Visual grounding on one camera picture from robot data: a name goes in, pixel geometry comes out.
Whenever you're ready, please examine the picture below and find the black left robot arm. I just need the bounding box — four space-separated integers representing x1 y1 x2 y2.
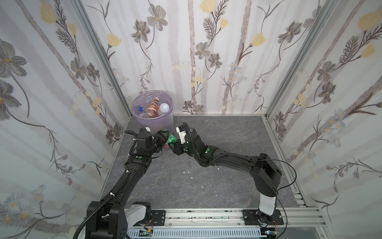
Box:
73 127 170 239

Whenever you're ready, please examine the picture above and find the brown Nescafe bottle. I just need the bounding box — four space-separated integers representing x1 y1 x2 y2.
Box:
147 97 160 118

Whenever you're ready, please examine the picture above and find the white bottle red cap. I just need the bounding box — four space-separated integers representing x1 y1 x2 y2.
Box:
157 103 170 116

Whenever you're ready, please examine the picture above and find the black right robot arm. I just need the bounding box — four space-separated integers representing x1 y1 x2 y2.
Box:
168 122 297 227

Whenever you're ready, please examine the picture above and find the white cable duct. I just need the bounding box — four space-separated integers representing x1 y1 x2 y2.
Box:
127 228 267 239

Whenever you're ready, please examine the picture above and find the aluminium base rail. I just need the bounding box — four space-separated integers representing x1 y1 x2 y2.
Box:
151 208 326 229

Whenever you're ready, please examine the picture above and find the green soda bottle yellow cap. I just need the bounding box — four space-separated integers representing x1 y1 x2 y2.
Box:
165 134 178 149

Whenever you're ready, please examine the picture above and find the purple lined mesh trash bin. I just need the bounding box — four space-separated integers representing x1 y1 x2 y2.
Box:
131 91 174 133

